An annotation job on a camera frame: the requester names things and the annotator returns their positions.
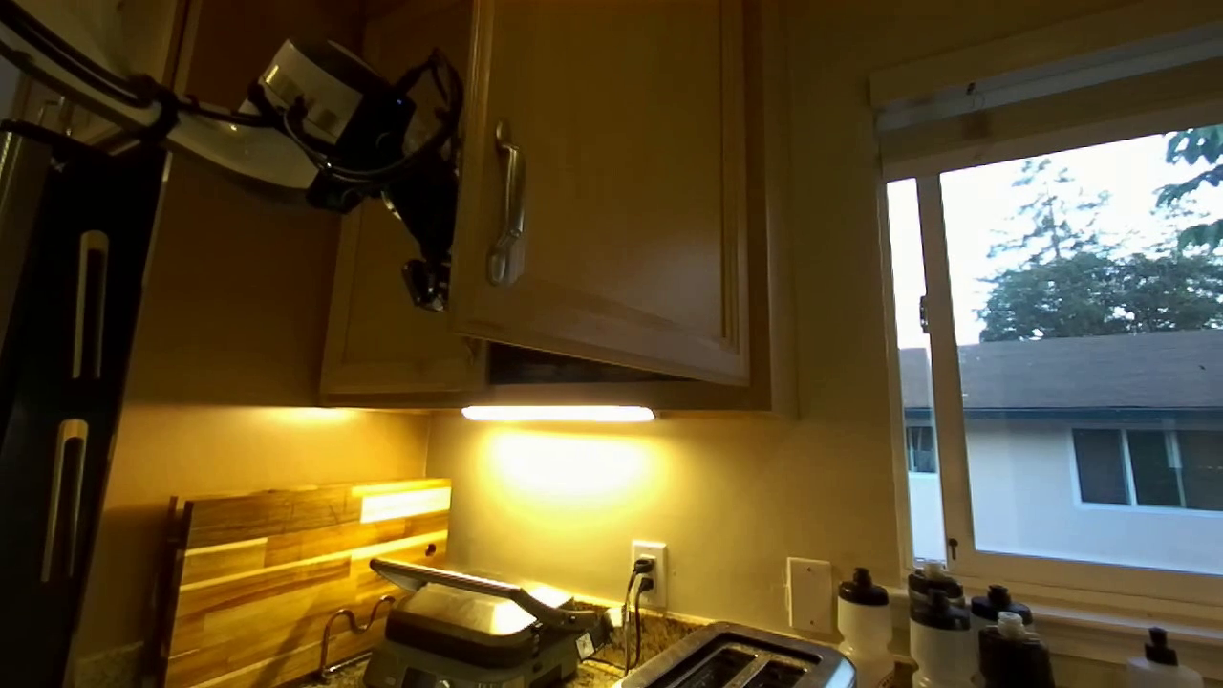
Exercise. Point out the under-cabinet light strip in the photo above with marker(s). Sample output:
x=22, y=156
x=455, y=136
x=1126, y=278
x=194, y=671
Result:
x=559, y=415

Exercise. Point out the black camera stand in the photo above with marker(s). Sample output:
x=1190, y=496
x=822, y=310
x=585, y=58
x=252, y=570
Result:
x=75, y=243

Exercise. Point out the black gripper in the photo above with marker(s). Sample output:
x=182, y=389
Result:
x=419, y=185

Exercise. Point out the wooden cabinet frame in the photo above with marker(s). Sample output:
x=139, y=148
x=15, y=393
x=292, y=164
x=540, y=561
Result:
x=397, y=37

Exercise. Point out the wall power outlet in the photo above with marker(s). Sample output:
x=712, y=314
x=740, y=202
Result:
x=651, y=565

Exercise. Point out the white bottle black cap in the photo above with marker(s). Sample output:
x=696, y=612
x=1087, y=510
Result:
x=864, y=630

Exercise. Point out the wooden cabinet door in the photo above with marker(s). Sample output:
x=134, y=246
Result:
x=380, y=342
x=632, y=128

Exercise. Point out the panini press grill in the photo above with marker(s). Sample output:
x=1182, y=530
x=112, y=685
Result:
x=480, y=634

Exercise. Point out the wooden cutting board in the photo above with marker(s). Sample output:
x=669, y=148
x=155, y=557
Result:
x=270, y=585

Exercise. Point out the white light switch plate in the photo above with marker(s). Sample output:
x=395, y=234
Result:
x=812, y=594

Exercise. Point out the dark bottle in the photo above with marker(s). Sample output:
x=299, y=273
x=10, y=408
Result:
x=1012, y=654

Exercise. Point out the kitchen window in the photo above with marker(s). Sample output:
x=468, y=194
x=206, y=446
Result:
x=1054, y=215

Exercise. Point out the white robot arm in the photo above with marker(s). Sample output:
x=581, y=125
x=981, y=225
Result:
x=315, y=125

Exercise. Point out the door metal handle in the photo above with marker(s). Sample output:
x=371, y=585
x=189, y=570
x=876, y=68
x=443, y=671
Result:
x=502, y=265

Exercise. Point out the far right white bottle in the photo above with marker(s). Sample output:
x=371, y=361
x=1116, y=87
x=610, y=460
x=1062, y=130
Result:
x=1161, y=667

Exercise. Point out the silver toaster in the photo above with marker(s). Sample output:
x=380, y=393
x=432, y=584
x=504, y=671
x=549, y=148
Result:
x=730, y=654

